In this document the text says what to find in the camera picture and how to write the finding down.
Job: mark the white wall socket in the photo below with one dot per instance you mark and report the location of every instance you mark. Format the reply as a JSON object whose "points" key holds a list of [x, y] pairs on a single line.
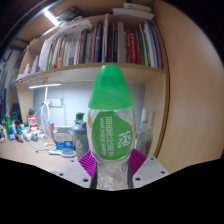
{"points": [[56, 102]]}

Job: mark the white under-shelf light bar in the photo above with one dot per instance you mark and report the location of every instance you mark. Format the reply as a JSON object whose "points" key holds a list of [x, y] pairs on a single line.
{"points": [[45, 86]]}

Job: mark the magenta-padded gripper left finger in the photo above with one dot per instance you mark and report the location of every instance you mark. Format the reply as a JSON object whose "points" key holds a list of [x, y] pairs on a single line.
{"points": [[75, 171]]}

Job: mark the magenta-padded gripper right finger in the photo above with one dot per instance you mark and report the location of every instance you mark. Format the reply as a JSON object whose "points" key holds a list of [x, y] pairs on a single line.
{"points": [[151, 169]]}

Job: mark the ceiling light tube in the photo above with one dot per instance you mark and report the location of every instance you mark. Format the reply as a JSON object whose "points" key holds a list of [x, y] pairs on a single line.
{"points": [[51, 17]]}

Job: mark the grey shaker bottle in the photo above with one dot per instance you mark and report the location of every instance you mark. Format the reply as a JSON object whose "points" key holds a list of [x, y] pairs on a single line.
{"points": [[80, 138]]}

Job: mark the blue and white box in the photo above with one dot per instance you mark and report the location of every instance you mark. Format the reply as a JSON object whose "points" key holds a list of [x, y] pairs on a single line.
{"points": [[64, 139]]}

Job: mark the small bottle with red label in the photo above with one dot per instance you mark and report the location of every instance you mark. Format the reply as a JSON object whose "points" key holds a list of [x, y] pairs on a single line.
{"points": [[32, 120]]}

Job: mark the clear bottle with green cap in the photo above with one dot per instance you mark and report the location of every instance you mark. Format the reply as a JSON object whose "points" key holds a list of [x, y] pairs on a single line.
{"points": [[110, 100]]}

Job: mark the wooden shelf unit with books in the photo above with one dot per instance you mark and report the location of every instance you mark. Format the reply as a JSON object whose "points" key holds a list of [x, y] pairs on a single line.
{"points": [[86, 43]]}

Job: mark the light blue hairbrush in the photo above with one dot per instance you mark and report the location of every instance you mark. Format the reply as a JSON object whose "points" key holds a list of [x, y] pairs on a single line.
{"points": [[61, 152]]}

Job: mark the cluster of small bottles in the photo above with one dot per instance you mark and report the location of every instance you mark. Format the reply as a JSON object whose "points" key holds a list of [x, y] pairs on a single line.
{"points": [[16, 131]]}

